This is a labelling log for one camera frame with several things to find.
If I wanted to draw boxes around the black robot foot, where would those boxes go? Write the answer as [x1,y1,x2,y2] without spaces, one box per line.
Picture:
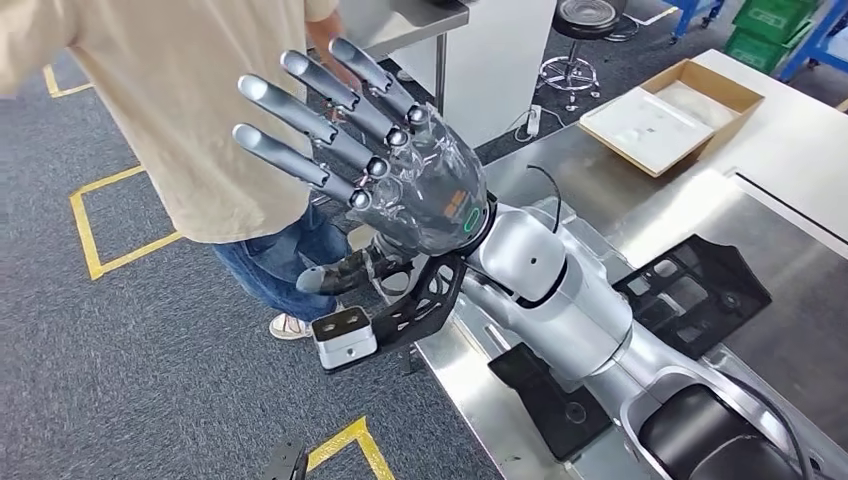
[261,440,310,480]

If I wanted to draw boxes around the steel workbench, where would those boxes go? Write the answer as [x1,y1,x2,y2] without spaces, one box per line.
[413,122,848,480]

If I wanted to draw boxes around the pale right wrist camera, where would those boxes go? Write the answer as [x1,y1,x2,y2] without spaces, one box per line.
[311,306,379,371]

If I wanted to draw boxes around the cardboard box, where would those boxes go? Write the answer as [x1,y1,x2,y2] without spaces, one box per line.
[578,59,765,179]

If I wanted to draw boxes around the steel table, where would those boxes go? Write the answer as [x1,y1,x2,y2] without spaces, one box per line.
[334,0,470,115]

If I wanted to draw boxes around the chrome stool base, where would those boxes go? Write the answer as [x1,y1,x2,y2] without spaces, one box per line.
[602,13,641,44]

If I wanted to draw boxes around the person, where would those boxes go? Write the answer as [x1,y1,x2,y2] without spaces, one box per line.
[0,0,364,342]

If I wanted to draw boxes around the black round stool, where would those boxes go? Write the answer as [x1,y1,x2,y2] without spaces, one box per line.
[536,0,627,113]

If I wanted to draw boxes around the blue metal shelf rack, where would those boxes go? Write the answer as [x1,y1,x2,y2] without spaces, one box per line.
[662,0,727,42]
[778,0,848,84]

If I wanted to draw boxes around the white table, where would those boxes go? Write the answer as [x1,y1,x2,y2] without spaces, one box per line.
[692,49,848,260]

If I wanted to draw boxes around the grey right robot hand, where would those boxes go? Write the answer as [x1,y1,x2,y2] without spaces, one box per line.
[231,36,497,297]

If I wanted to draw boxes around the yellow tape square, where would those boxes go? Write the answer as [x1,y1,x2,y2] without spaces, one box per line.
[69,165,183,282]

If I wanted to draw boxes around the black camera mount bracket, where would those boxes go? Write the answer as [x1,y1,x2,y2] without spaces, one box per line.
[324,251,468,376]

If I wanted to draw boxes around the yellow floor tape corner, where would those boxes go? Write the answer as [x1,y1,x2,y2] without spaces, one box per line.
[42,64,94,100]

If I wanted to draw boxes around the green plastic crate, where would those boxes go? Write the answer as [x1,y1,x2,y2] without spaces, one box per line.
[723,26,813,75]
[733,0,821,45]

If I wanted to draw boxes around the black plastic part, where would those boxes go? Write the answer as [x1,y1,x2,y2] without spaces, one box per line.
[488,233,774,464]

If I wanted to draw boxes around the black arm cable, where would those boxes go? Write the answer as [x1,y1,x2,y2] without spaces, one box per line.
[526,164,563,234]

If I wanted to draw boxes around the white cabinet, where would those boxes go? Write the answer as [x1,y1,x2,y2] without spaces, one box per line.
[390,0,558,148]

